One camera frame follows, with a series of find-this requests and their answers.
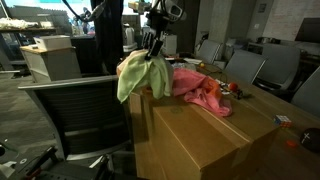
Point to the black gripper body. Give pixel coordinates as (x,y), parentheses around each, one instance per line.
(157,30)

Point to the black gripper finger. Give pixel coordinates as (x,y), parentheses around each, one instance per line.
(155,50)
(147,40)

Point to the light green towel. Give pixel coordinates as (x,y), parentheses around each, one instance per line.
(140,75)

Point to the pink shirt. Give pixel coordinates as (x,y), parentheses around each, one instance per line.
(196,86)

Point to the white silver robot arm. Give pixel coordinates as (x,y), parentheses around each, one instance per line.
(173,10)

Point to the white storage box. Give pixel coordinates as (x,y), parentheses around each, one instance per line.
(53,42)

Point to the large closed cardboard box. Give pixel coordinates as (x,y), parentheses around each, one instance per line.
(200,140)

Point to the white kettle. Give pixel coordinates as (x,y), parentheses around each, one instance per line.
(129,36)

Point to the large crumpled clear plastic bag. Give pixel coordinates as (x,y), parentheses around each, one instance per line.
(185,66)

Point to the small yellow ball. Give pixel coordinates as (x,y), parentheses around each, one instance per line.
(202,65)

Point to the grey padded chair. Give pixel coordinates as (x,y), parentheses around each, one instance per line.
(245,65)
(281,65)
(308,95)
(208,51)

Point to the red ball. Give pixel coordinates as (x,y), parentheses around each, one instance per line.
(233,87)

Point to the white cabinet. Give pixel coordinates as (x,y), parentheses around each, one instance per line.
(50,65)

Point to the white cloth pile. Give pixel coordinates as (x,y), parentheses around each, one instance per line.
(16,23)

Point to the rubik's cube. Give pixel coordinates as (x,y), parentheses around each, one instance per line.
(282,121)

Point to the black equipment rack orange clamps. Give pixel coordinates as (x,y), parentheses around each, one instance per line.
(36,164)

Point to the small orange disc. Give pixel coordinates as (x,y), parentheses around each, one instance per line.
(291,143)

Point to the black ball with white cross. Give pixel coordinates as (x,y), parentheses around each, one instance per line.
(311,140)

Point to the grey chair with silver frame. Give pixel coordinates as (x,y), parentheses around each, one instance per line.
(83,113)

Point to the dark wall screen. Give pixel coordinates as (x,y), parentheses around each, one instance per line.
(308,30)

